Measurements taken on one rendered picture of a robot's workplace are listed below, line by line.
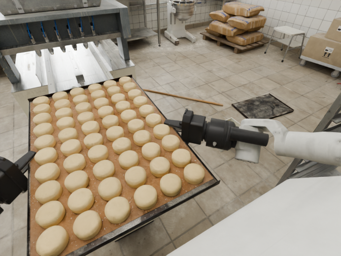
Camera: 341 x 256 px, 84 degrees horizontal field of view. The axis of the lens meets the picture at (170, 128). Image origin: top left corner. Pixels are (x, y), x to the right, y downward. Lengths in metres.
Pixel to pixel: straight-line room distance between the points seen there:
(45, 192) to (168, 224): 1.10
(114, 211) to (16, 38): 1.10
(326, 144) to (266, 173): 1.39
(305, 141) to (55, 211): 0.56
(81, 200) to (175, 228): 1.09
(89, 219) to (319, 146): 0.50
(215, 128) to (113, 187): 0.31
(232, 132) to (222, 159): 1.33
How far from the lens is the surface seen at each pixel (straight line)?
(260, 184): 1.79
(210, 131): 0.55
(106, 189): 0.46
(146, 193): 0.44
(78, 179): 0.50
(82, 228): 0.44
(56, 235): 0.45
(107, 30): 1.36
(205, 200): 1.59
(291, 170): 1.34
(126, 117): 0.62
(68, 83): 1.29
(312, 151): 0.53
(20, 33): 1.33
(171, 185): 0.44
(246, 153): 0.57
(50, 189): 0.51
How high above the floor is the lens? 1.40
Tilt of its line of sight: 42 degrees down
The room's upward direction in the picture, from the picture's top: straight up
